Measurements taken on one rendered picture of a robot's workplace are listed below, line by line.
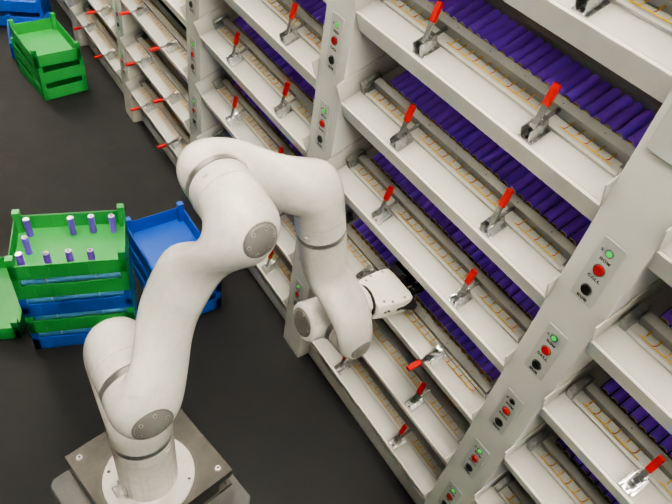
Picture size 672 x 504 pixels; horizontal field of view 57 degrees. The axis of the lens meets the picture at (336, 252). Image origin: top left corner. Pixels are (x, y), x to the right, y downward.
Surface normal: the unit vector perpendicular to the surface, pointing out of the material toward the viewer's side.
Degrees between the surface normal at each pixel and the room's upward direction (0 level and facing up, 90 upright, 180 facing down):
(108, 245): 0
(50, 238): 0
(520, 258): 22
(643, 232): 90
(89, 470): 3
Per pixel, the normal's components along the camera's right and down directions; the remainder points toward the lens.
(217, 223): -0.66, -0.07
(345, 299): 0.33, -0.05
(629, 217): -0.83, 0.32
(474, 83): -0.18, -0.51
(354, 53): 0.55, 0.66
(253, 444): 0.14, -0.68
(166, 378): 0.73, 0.21
